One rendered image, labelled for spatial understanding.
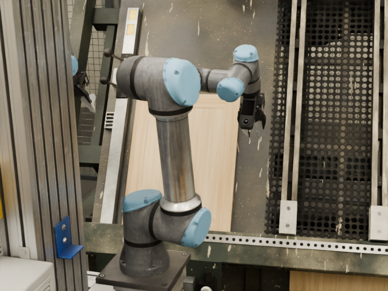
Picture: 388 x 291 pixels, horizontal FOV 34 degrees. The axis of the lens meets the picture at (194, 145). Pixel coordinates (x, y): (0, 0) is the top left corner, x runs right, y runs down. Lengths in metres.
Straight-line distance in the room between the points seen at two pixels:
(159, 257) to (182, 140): 0.40
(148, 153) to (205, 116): 0.28
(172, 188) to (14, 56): 0.55
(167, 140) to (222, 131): 0.95
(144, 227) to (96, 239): 0.76
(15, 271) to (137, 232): 0.42
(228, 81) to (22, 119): 0.70
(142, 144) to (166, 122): 1.00
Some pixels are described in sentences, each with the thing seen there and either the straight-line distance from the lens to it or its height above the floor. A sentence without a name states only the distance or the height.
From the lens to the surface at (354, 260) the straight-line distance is 2.41.
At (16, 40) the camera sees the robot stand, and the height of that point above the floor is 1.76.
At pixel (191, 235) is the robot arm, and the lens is 1.71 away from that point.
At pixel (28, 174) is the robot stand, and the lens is 1.50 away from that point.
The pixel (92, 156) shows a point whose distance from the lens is 2.71.
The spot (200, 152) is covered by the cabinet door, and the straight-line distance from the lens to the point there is 2.54.
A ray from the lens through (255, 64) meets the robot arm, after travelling 1.99.
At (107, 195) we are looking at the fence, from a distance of 2.56.
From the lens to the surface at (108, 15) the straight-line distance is 2.93.
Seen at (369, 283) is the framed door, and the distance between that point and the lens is 2.71.
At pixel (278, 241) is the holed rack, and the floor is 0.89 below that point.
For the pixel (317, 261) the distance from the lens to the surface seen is 2.40.
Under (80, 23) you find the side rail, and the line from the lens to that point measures 2.86.
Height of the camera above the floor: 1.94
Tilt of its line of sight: 17 degrees down
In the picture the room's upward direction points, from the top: 1 degrees counter-clockwise
